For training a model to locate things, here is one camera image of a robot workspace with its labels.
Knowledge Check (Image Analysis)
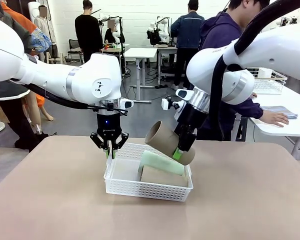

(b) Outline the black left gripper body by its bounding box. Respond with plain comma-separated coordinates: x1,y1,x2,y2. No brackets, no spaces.
96,109,123,141

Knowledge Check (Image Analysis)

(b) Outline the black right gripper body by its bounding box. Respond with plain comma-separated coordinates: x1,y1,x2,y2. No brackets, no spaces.
174,103,208,136

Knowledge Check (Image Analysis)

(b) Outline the brown paper cup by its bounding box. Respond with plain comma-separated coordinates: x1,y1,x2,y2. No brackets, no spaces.
139,164,189,188
144,120,196,166

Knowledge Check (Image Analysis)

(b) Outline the pale green cup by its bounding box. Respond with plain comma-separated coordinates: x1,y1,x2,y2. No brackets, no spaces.
139,149,186,177

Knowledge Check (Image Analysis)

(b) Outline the white perforated plastic basket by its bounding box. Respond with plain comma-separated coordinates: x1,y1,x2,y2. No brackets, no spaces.
103,142,194,202

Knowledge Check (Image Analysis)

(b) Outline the lavender grey cloth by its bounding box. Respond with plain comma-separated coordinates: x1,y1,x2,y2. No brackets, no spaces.
261,105,299,119

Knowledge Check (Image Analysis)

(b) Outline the person's right forearm purple sleeve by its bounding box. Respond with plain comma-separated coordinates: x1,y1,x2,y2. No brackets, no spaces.
238,98,265,120

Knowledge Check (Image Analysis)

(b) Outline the person's right hand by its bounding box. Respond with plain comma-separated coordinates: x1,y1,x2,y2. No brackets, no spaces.
259,110,290,128

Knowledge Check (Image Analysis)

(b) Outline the grey robot desk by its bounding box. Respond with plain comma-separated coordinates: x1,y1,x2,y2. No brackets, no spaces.
156,44,191,86

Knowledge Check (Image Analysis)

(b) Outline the wood top desk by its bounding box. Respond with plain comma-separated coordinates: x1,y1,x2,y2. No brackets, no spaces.
101,43,131,59

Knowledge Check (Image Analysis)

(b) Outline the white standing desk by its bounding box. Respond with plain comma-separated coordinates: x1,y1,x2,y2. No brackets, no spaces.
123,47,158,104

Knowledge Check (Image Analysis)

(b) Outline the white wooden step stool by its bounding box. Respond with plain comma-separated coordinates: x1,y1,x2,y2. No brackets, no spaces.
46,51,66,65

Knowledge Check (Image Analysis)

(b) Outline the black mesh chair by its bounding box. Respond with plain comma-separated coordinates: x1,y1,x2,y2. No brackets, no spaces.
67,38,85,61

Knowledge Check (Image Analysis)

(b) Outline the person in blue jacket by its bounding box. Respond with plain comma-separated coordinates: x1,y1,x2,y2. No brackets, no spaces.
170,0,205,91

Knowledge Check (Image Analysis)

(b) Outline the black pole stand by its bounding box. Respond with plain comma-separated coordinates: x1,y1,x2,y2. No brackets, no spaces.
117,16,128,76

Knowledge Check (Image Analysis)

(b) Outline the seated person in black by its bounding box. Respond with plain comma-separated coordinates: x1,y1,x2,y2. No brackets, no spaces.
104,19,121,45

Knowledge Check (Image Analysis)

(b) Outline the white and black background robot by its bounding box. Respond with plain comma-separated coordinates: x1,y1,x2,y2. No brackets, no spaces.
146,16,171,46

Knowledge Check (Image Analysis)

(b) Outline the person in black clothes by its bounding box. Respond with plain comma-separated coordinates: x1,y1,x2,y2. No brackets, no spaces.
74,0,104,65

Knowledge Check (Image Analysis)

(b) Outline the person in purple jacket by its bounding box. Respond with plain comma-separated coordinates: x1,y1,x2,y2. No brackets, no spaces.
196,0,290,141

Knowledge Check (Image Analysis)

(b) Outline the white side table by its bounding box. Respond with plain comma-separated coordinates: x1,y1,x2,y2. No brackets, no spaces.
247,84,300,161

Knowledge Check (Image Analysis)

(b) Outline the mannequin in orange clothes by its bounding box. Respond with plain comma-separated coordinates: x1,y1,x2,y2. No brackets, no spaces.
0,0,55,136

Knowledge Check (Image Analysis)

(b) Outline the figure in white shirt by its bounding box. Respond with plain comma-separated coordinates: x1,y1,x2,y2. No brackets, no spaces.
34,4,57,60

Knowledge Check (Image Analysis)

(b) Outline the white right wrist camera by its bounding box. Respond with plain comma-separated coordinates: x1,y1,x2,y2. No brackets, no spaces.
161,97,177,111

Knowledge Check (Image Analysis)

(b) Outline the black right arm hose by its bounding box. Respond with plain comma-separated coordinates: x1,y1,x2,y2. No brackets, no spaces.
209,0,297,142

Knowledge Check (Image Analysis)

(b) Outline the black arm hose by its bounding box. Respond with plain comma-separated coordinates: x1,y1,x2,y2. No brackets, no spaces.
209,0,297,142
9,78,128,116

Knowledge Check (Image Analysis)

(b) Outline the black left arm hose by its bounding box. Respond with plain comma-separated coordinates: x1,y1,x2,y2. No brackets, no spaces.
9,78,128,116

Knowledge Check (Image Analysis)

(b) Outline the white wire rack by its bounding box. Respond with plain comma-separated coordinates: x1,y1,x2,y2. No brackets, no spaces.
252,69,288,95

